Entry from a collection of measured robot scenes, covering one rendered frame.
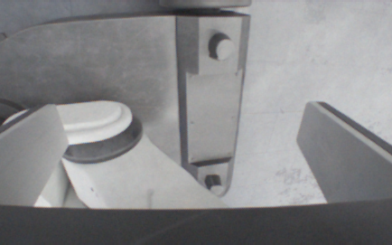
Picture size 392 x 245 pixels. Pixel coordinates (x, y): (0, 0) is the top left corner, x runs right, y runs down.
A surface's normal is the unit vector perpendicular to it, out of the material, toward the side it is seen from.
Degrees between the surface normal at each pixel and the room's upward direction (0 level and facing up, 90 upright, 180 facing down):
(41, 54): 0
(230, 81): 0
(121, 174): 90
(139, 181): 90
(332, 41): 0
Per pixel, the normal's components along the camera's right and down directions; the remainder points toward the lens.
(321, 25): 0.21, 0.51
